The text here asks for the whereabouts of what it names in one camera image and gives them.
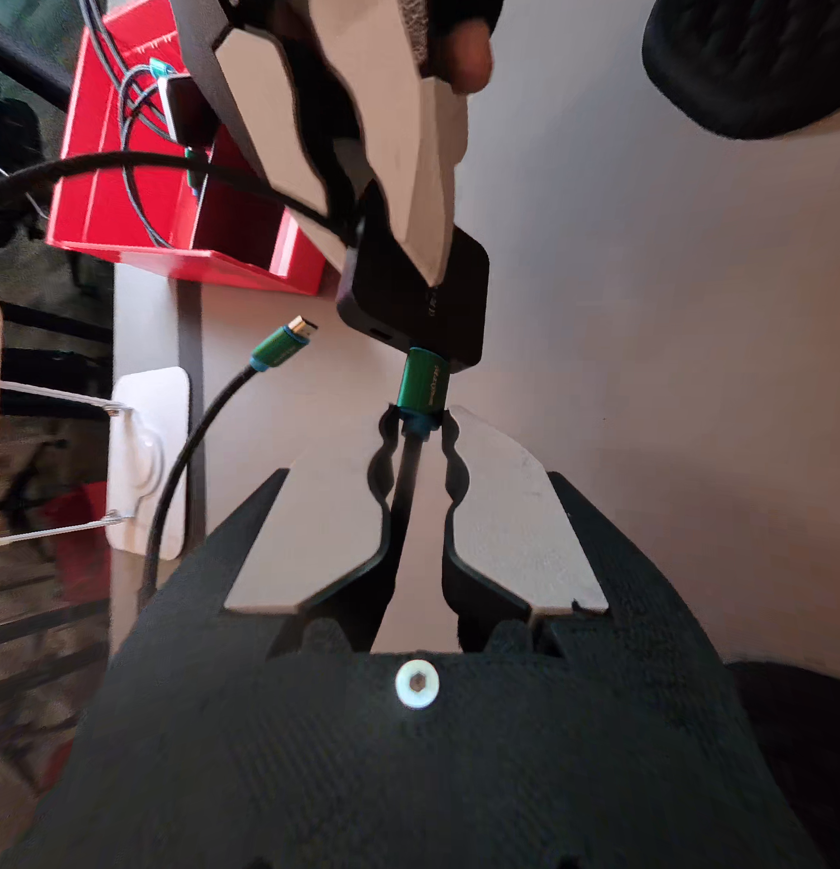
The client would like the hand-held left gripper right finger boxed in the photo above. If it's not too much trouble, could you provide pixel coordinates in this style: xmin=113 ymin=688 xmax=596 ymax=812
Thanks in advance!
xmin=440 ymin=405 xmax=610 ymax=615

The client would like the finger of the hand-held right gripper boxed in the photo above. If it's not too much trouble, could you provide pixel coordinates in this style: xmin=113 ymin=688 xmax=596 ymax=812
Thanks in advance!
xmin=215 ymin=26 xmax=356 ymax=274
xmin=306 ymin=0 xmax=471 ymax=289

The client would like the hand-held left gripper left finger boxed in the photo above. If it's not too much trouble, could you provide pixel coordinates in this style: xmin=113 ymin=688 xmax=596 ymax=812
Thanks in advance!
xmin=224 ymin=406 xmax=399 ymax=615

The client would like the thick black hub cable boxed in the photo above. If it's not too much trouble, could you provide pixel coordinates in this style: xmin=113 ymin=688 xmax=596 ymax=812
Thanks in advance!
xmin=0 ymin=151 xmax=363 ymax=248

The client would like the dark grey usb hub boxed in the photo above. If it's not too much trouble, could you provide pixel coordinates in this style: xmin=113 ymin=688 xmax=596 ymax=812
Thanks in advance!
xmin=335 ymin=178 xmax=492 ymax=373

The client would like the red plastic divider bin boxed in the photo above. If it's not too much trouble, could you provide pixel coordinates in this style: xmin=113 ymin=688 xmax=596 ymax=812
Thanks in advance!
xmin=45 ymin=0 xmax=327 ymax=297

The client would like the person's right hand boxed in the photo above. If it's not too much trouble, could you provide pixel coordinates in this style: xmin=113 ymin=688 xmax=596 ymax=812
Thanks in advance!
xmin=427 ymin=17 xmax=496 ymax=96

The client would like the white stand base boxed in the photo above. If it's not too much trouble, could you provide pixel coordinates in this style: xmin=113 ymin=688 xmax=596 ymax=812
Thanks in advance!
xmin=105 ymin=367 xmax=192 ymax=562

